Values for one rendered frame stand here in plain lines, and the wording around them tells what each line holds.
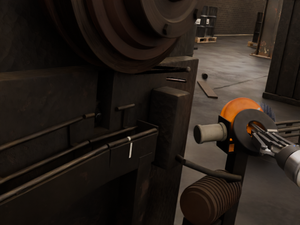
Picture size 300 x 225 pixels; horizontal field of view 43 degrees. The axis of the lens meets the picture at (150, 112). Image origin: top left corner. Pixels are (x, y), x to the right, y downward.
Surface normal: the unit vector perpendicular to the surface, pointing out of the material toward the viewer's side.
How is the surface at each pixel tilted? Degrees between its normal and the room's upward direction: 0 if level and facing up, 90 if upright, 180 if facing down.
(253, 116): 44
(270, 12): 90
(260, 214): 0
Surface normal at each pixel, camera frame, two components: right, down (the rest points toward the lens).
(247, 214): 0.11, -0.95
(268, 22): -0.59, 0.16
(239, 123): 0.23, -0.47
